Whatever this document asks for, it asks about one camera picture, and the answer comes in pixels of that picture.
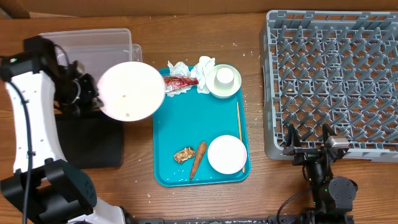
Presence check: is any clear plastic bin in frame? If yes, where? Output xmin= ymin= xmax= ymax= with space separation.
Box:
xmin=41 ymin=28 xmax=142 ymax=77

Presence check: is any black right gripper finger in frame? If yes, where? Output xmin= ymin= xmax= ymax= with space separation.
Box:
xmin=285 ymin=124 xmax=301 ymax=148
xmin=322 ymin=123 xmax=336 ymax=146

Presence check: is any red snack wrapper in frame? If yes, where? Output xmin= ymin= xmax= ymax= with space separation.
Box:
xmin=164 ymin=76 xmax=199 ymax=93

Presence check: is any orange carrot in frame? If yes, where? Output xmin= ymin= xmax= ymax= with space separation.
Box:
xmin=189 ymin=142 xmax=207 ymax=181

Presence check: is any brown walnut food scrap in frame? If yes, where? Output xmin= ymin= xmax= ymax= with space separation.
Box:
xmin=174 ymin=146 xmax=196 ymax=164

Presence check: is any teal plastic tray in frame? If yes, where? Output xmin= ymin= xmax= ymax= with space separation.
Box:
xmin=152 ymin=63 xmax=252 ymax=188

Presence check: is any large pink plate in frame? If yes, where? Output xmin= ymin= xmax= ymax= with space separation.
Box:
xmin=97 ymin=62 xmax=165 ymax=122

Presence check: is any grey dishwasher rack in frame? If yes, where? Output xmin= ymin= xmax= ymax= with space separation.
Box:
xmin=259 ymin=10 xmax=397 ymax=162

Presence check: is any wooden chopstick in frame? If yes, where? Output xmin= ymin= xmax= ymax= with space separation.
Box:
xmin=236 ymin=101 xmax=246 ymax=173

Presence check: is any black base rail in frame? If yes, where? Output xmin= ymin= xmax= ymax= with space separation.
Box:
xmin=136 ymin=215 xmax=312 ymax=224

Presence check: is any pale green bowl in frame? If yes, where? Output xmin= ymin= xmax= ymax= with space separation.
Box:
xmin=206 ymin=64 xmax=242 ymax=98

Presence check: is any white paper cup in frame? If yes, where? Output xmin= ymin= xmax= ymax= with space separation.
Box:
xmin=215 ymin=67 xmax=234 ymax=88

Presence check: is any crumpled white tissue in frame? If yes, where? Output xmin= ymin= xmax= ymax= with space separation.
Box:
xmin=190 ymin=56 xmax=216 ymax=94
xmin=167 ymin=61 xmax=191 ymax=97

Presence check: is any small pink bowl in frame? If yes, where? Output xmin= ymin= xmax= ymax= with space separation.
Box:
xmin=207 ymin=135 xmax=248 ymax=175

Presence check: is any black tray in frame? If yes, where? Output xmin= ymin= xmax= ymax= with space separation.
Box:
xmin=55 ymin=111 xmax=124 ymax=169

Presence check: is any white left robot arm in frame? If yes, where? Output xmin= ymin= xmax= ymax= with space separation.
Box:
xmin=1 ymin=35 xmax=134 ymax=223

